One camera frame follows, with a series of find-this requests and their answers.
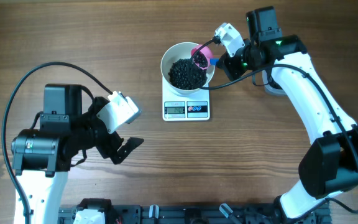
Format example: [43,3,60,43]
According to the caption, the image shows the black beans in bowl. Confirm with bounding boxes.
[168,59,207,90]

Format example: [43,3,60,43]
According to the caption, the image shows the black camera cable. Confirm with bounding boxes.
[190,36,358,215]
[1,62,114,224]

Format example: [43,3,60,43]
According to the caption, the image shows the clear plastic container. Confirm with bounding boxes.
[262,70,287,96]

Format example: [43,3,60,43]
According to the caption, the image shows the left black camera cable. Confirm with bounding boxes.
[1,62,114,224]

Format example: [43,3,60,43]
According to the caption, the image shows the pink scoop blue handle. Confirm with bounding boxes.
[191,45,218,70]

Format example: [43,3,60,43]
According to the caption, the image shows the white digital kitchen scale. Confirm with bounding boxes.
[162,79,211,121]

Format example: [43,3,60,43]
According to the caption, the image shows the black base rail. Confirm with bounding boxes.
[57,197,332,224]

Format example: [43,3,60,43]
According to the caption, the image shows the white bowl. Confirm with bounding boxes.
[160,42,209,101]

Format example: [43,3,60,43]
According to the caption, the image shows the black beans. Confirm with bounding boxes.
[168,59,207,90]
[193,52,208,69]

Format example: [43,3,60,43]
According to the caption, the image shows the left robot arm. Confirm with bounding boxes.
[11,84,144,223]

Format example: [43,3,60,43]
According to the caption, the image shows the right black camera cable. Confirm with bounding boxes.
[190,36,358,215]

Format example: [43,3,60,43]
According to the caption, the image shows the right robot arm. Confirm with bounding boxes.
[214,6,358,223]

